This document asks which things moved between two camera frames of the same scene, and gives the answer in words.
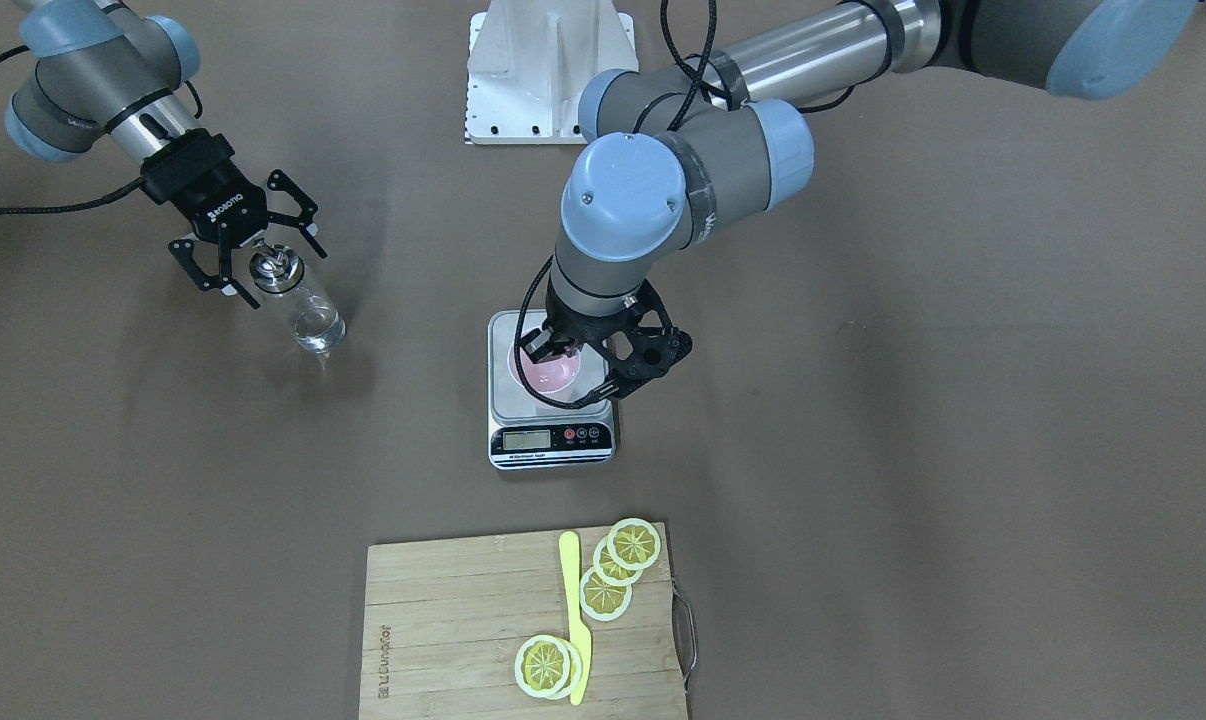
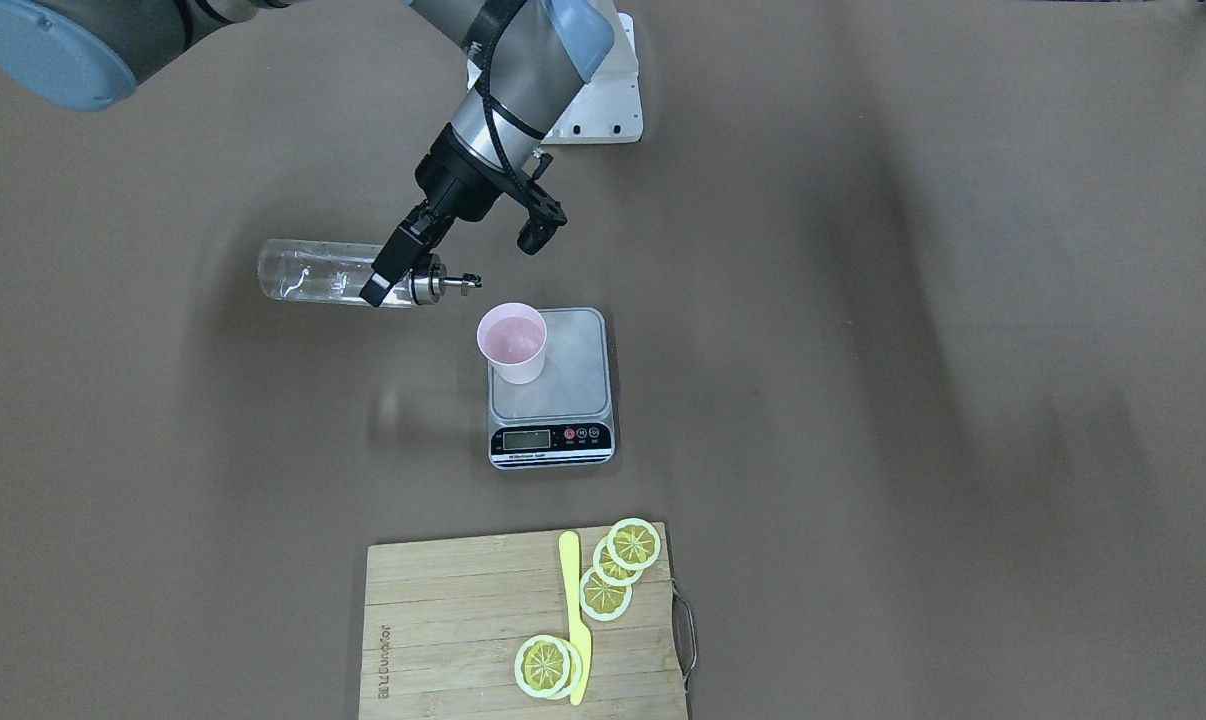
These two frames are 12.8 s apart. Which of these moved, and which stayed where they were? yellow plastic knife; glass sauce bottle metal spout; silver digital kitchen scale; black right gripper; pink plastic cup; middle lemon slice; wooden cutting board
Moved: black right gripper; glass sauce bottle metal spout; pink plastic cup
Stayed: yellow plastic knife; middle lemon slice; wooden cutting board; silver digital kitchen scale
